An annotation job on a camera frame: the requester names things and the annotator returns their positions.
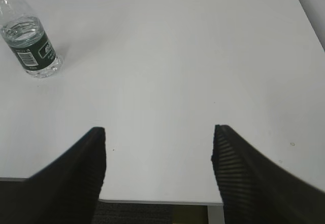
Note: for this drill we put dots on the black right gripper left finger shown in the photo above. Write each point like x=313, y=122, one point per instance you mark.
x=66, y=191

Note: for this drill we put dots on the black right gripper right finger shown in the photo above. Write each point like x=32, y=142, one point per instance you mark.
x=254, y=189

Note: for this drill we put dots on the clear water bottle green label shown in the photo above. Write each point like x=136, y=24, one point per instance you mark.
x=23, y=32

